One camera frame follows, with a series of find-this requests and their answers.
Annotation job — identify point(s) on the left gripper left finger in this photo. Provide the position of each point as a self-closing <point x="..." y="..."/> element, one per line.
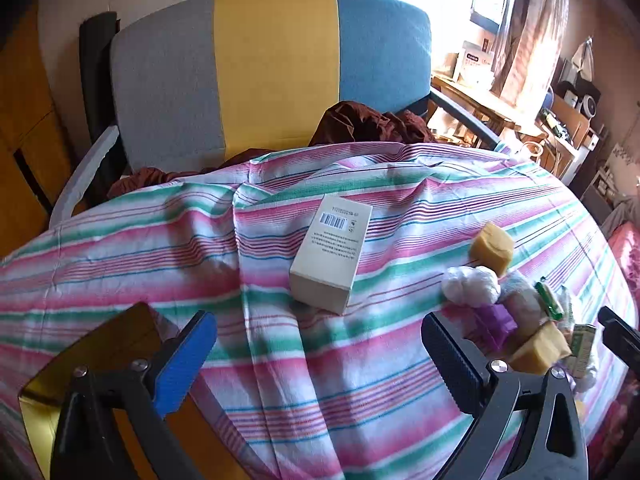
<point x="88" y="443"/>

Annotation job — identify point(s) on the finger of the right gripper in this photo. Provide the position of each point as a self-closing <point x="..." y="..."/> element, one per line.
<point x="619" y="337"/>

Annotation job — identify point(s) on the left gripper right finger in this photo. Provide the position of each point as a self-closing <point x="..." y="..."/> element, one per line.
<point x="549" y="443"/>

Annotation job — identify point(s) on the green white small carton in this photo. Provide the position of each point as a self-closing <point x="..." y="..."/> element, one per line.
<point x="581" y="346"/>

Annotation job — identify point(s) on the yellow sponge block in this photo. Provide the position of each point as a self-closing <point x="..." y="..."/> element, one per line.
<point x="542" y="350"/>
<point x="493" y="247"/>

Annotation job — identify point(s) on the green edged snack packet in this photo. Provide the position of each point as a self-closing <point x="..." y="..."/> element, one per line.
<point x="551" y="305"/>

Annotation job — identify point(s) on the purple snack packet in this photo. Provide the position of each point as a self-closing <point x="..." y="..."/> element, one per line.
<point x="493" y="327"/>

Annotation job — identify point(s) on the beige sock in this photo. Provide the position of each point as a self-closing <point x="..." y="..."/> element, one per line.
<point x="522" y="301"/>

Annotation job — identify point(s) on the white plastic bag ball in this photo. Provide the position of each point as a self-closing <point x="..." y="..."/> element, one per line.
<point x="472" y="287"/>

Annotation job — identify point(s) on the white barcode carton box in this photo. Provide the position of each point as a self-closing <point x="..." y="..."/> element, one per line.
<point x="324" y="268"/>

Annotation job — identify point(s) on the striped pink green tablecloth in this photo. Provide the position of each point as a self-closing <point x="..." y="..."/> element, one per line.
<point x="312" y="394"/>

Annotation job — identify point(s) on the wooden desk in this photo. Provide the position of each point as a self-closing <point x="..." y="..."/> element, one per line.
<point x="479" y="113"/>

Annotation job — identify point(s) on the pink curtain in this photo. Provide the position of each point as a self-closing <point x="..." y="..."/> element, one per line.
<point x="526" y="51"/>

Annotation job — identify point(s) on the grey yellow blue chair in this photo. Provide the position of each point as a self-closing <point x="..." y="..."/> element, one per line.
<point x="203" y="80"/>

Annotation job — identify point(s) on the dark red cloth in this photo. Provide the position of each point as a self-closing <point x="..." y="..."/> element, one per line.
<point x="344" y="122"/>

